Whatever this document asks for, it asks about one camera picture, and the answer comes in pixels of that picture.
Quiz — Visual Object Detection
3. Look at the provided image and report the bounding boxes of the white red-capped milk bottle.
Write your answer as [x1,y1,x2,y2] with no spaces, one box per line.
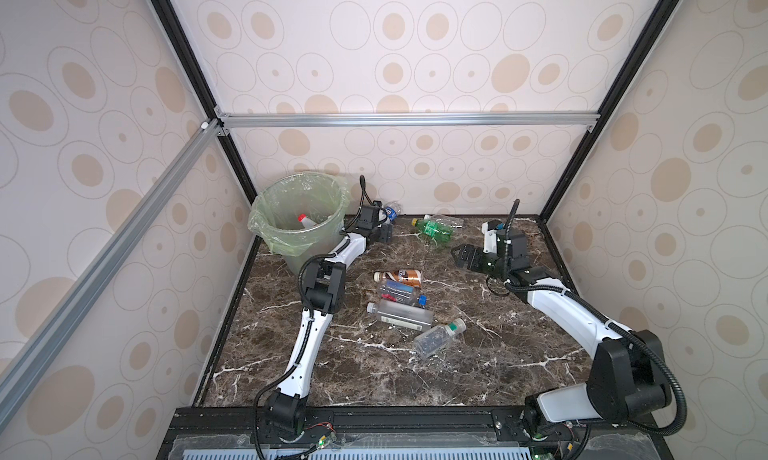
[298,214,318,229]

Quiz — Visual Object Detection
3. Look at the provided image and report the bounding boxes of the green soda bottle yellow cap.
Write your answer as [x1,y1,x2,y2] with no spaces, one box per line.
[411,218,454,244]

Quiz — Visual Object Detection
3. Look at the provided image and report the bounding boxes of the clear Pepsi bottle blue cap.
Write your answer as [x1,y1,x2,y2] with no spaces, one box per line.
[384,201,402,223]

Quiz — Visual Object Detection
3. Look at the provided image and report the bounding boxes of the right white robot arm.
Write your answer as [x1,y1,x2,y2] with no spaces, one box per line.
[451,209,688,437]

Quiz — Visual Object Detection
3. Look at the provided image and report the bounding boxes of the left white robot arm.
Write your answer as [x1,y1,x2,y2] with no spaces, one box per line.
[254,175,388,441]

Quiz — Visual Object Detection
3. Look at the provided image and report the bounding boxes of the green-lined mesh waste bin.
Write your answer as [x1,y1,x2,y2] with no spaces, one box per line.
[247,172,351,274]

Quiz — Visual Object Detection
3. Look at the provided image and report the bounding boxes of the clear crushed bottle blue cap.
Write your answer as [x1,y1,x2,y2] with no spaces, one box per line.
[378,279,427,308]

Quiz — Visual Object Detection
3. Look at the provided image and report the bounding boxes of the brown Nescafe bottle near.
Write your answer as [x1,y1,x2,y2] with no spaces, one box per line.
[373,269,423,288]

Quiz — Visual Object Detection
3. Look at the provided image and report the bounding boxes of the clear square bottle white cap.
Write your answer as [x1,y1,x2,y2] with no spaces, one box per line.
[367,300,435,332]

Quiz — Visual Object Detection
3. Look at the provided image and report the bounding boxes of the clear small bottle green-white cap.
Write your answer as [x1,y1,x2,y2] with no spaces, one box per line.
[413,318,466,358]

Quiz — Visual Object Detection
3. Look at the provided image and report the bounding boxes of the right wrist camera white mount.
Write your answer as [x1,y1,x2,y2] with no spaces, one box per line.
[481,220,504,254]

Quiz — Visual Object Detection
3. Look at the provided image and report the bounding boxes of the horizontal aluminium rail back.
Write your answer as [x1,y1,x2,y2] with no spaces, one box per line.
[220,111,600,129]

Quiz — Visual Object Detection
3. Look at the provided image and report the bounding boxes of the diagonal aluminium rail left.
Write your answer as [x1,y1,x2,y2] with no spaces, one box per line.
[1,119,223,429]

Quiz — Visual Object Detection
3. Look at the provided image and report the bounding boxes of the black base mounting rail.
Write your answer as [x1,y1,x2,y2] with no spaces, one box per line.
[157,406,672,459]

